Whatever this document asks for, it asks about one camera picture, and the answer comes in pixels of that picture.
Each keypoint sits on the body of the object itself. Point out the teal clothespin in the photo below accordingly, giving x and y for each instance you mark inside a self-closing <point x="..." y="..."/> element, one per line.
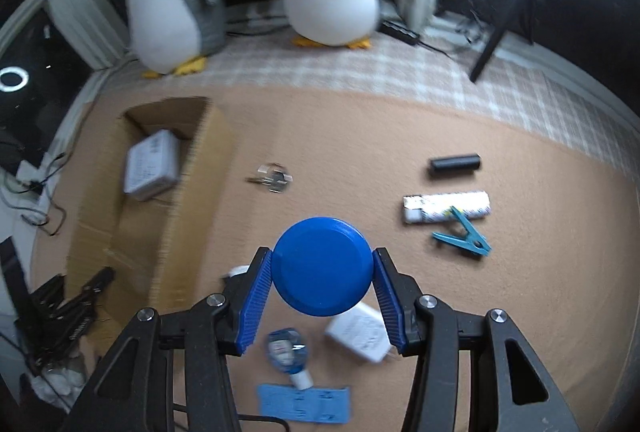
<point x="467" y="239"/>

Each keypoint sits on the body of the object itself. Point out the cardboard box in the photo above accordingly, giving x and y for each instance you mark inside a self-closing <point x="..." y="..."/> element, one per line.
<point x="195" y="212"/>

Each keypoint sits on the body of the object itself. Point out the black stand leg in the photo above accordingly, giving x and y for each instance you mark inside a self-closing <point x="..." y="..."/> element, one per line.
<point x="497" y="27"/>

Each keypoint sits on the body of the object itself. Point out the blue round container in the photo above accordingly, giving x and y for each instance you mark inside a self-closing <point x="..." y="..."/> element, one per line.
<point x="322" y="264"/>

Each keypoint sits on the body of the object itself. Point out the patterned white lighter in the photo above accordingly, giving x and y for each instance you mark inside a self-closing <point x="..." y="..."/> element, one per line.
<point x="445" y="207"/>

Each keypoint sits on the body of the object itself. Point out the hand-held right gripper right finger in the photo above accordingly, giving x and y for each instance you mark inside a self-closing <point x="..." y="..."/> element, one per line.
<point x="392" y="307"/>

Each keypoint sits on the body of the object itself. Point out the blue card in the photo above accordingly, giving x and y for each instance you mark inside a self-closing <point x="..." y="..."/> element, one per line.
<point x="302" y="404"/>

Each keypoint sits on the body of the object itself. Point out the black power strip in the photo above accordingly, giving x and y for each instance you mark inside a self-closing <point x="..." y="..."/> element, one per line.
<point x="400" y="32"/>

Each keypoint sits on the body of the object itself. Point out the black cylinder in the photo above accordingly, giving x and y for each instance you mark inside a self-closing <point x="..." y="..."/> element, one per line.
<point x="455" y="164"/>

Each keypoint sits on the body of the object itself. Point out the white power adapter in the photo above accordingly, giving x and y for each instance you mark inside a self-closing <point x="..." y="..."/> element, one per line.
<point x="357" y="331"/>

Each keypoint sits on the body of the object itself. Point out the black folded tripod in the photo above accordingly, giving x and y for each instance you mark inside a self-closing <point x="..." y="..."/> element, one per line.
<point x="70" y="307"/>

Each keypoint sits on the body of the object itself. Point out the metal clip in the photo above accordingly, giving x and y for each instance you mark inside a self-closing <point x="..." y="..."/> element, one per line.
<point x="270" y="178"/>

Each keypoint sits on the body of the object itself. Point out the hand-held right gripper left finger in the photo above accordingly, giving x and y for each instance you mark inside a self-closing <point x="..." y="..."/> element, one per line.
<point x="252" y="307"/>

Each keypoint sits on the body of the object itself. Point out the white rectangular box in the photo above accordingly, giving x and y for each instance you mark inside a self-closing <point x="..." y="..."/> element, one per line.
<point x="150" y="165"/>

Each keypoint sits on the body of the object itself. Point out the plaid blanket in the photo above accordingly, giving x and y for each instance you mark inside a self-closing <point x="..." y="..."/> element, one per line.
<point x="400" y="72"/>

